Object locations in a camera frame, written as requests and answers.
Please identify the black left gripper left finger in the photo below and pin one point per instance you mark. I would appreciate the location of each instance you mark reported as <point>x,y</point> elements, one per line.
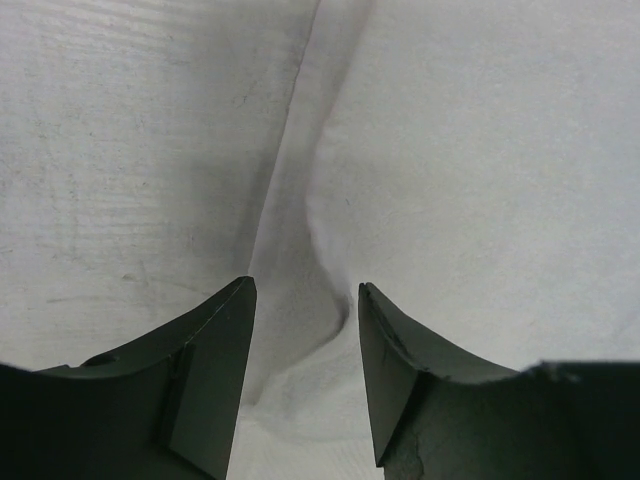
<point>162,406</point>

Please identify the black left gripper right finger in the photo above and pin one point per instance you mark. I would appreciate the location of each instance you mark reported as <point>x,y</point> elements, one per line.
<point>438,411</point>

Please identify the white towels pile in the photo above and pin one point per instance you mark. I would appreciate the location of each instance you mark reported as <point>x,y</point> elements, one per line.
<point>478,161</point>

